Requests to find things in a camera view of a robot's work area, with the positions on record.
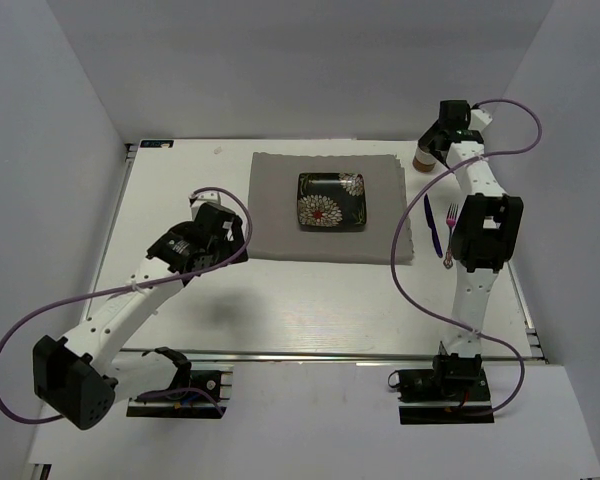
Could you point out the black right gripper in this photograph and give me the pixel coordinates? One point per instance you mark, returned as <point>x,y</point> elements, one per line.
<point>428,139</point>

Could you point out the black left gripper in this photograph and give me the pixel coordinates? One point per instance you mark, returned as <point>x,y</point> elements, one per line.
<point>237,242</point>

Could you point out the metal cup with brown band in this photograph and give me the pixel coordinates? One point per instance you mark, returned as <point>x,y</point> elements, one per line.
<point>423,160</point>

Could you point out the grey cloth placemat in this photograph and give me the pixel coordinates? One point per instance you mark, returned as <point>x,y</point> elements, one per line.
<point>277,234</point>

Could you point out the black floral square plate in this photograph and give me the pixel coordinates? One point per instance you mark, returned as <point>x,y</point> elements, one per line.
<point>331,201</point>

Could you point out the purple plastic knife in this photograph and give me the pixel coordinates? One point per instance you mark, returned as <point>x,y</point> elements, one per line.
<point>432,226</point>

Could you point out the pink plastic fork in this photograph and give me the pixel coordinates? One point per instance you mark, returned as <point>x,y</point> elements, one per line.
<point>451,220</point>

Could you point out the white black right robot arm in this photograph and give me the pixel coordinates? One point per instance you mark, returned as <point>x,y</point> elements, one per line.
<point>481,242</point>

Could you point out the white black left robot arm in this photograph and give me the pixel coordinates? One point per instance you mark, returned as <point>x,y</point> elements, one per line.
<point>81,376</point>

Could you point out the blue label sticker left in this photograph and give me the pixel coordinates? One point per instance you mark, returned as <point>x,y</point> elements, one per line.
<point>156,144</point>

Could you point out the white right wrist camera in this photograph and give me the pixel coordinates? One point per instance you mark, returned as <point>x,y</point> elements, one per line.
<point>479,119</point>

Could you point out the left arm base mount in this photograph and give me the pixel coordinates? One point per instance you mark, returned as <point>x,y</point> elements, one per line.
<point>204,397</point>

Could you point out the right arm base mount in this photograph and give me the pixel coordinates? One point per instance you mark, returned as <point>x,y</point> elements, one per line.
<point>423,402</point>

